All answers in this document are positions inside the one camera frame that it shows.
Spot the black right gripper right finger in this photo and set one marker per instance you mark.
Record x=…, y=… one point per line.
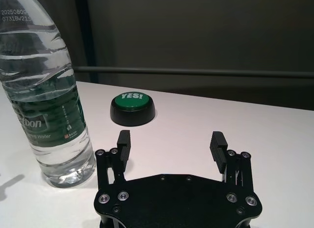
x=217, y=147

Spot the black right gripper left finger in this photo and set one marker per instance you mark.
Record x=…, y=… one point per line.
x=123, y=149

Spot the clear water bottle green label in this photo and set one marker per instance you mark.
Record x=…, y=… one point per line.
x=49, y=110

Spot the green YES button black base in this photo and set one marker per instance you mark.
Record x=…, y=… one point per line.
x=132, y=108

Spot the thin grey horizontal rail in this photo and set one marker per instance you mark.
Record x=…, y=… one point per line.
x=196, y=72

